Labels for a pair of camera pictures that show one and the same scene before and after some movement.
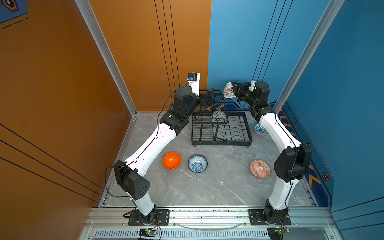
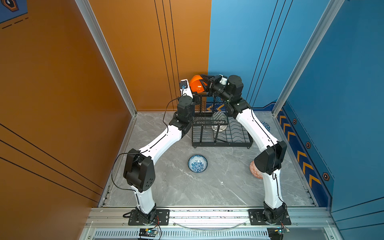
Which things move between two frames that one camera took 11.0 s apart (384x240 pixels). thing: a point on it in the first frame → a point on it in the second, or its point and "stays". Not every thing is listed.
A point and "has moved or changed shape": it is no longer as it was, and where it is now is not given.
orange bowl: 171,160 has moved or changed shape
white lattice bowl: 229,92 has moved or changed shape
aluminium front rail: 210,218 stays
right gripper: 240,91 → 212,84
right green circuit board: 282,230 stays
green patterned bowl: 218,116 stays
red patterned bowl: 260,169 stays
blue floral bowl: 197,163 stays
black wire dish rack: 214,125 stays
